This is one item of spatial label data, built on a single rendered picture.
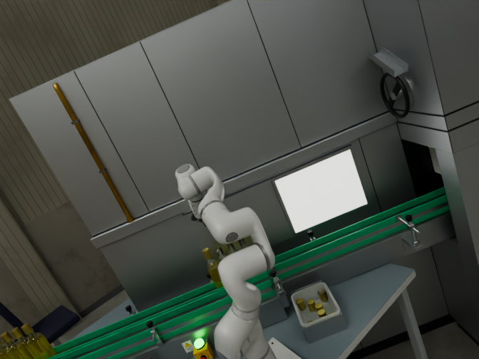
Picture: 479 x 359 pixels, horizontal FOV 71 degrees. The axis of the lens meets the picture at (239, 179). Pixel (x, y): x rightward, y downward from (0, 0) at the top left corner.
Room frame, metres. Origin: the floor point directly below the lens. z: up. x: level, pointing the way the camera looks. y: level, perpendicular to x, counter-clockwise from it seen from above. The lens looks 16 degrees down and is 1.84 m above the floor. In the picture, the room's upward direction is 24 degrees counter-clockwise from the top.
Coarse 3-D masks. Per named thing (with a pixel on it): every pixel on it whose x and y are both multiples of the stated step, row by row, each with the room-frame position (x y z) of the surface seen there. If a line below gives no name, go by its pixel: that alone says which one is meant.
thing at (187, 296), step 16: (432, 192) 1.45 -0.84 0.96; (400, 208) 1.46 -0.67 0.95; (352, 224) 1.47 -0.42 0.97; (368, 224) 1.47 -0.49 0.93; (320, 240) 1.48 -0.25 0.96; (288, 256) 1.48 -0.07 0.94; (208, 288) 1.50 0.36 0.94; (160, 304) 1.51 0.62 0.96; (176, 304) 1.51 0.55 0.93; (128, 320) 1.52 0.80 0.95; (96, 336) 1.52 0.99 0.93
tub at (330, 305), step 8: (304, 288) 1.33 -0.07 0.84; (312, 288) 1.32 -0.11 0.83; (320, 288) 1.32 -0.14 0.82; (328, 288) 1.27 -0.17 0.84; (296, 296) 1.33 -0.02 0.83; (304, 296) 1.32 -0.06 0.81; (312, 296) 1.32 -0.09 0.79; (328, 296) 1.27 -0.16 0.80; (296, 304) 1.26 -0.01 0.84; (328, 304) 1.26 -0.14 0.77; (336, 304) 1.16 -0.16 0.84; (296, 312) 1.21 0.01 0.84; (304, 312) 1.28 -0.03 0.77; (312, 312) 1.26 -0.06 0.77; (328, 312) 1.22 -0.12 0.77; (336, 312) 1.12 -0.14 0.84; (304, 320) 1.23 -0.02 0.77; (312, 320) 1.21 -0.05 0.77; (320, 320) 1.11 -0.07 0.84
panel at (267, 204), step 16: (320, 160) 1.56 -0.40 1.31; (240, 192) 1.57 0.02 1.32; (256, 192) 1.57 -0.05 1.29; (272, 192) 1.57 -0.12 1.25; (240, 208) 1.58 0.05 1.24; (256, 208) 1.57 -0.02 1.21; (272, 208) 1.57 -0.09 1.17; (192, 224) 1.59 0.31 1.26; (272, 224) 1.57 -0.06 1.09; (288, 224) 1.57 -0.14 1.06; (320, 224) 1.56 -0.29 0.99; (208, 240) 1.58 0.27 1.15; (272, 240) 1.57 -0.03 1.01
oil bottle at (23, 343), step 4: (16, 328) 1.50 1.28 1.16; (12, 332) 1.49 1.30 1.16; (16, 332) 1.49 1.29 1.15; (20, 332) 1.50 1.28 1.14; (16, 336) 1.49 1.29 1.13; (20, 336) 1.49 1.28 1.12; (20, 340) 1.49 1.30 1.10; (24, 340) 1.49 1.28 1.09; (20, 344) 1.48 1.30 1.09; (24, 344) 1.48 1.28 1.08; (20, 348) 1.48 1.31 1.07; (24, 348) 1.48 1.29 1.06; (28, 348) 1.48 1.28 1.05; (20, 352) 1.48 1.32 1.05; (24, 352) 1.48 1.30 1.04; (28, 352) 1.48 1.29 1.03; (32, 352) 1.48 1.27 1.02; (24, 356) 1.48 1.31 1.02; (28, 356) 1.48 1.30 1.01; (32, 356) 1.48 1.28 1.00
